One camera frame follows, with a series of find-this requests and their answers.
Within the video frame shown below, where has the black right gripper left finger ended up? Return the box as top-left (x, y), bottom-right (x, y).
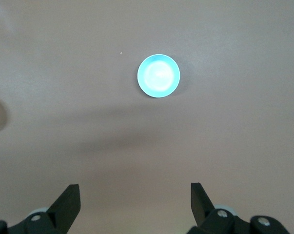
top-left (22, 184), bottom-right (81, 234)

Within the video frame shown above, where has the blue bowl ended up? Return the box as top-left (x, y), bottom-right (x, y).
top-left (137, 54), bottom-right (181, 98)

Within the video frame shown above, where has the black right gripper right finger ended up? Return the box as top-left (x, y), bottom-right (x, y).
top-left (189, 182), bottom-right (250, 234)

